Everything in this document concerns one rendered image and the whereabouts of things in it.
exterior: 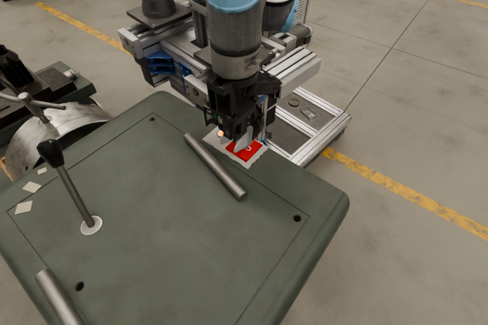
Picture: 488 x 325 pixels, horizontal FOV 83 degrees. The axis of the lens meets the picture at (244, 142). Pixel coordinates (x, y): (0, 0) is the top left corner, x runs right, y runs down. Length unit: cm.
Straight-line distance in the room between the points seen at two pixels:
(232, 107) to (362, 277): 159
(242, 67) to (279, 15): 53
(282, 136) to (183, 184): 155
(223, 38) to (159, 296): 39
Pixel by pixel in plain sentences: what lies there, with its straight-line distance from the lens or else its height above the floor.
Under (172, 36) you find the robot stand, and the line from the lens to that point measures 142.
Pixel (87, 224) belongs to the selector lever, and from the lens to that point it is 58.
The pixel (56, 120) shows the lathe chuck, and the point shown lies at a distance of 85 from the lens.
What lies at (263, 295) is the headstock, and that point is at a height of 125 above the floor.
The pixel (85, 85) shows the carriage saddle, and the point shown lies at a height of 93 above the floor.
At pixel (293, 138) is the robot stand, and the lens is 206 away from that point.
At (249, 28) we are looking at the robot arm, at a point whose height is 156.
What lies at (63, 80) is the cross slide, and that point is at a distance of 151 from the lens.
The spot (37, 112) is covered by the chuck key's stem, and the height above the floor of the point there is 128.
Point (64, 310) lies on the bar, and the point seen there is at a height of 128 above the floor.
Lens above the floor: 173
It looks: 49 degrees down
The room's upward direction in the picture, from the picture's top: straight up
